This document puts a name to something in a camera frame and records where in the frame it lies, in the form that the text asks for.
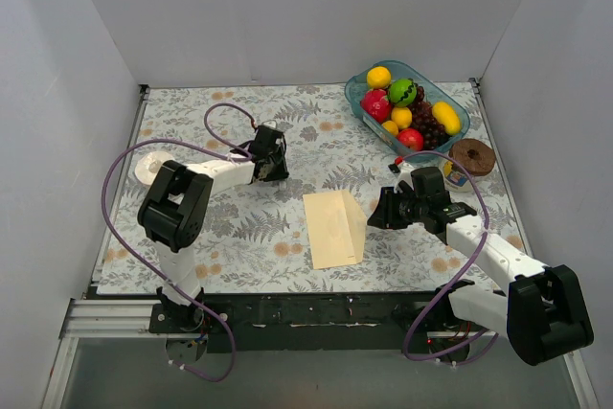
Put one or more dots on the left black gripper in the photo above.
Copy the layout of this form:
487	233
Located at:
270	168

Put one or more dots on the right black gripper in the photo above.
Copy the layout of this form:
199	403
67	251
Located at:
388	210

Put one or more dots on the beige paper envelope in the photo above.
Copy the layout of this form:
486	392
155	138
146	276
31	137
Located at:
336	227

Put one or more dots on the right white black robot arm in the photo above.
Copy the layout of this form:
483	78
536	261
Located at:
540	310

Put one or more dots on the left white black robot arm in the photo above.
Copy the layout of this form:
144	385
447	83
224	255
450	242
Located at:
175	206

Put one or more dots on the floral patterned table mat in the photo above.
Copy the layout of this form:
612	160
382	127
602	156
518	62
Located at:
254	238

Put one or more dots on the white labelled jar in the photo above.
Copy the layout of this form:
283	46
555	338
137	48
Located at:
455	179

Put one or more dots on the red apple toy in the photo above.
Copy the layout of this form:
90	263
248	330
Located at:
411	138

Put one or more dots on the small orange lemon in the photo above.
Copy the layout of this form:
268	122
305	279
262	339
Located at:
391	127

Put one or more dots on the dark purple grapes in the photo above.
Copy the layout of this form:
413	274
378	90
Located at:
432	132

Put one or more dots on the small yellow lemon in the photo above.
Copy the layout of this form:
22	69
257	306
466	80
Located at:
402	116

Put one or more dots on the teal plastic fruit basket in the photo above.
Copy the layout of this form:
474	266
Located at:
356	88

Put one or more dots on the red strawberry toy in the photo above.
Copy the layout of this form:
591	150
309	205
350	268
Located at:
377	105

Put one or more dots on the yellow mango toy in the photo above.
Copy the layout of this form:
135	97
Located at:
445	115

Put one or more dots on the white toilet paper roll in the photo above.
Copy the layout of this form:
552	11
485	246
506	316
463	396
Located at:
148	166

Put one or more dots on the green watermelon toy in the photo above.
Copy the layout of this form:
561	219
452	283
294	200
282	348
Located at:
402	92

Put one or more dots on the yellow orange fruit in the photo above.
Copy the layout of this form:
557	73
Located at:
379	77

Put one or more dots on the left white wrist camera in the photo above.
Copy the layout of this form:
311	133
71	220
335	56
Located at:
270	124

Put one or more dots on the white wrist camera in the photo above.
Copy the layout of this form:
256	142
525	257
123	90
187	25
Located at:
270	124
405	173

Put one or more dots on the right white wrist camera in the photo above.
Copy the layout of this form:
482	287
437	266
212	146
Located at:
405	173

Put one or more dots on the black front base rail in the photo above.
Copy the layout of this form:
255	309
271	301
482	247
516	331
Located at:
295	321

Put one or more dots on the aluminium frame profile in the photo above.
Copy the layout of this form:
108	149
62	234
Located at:
93	319

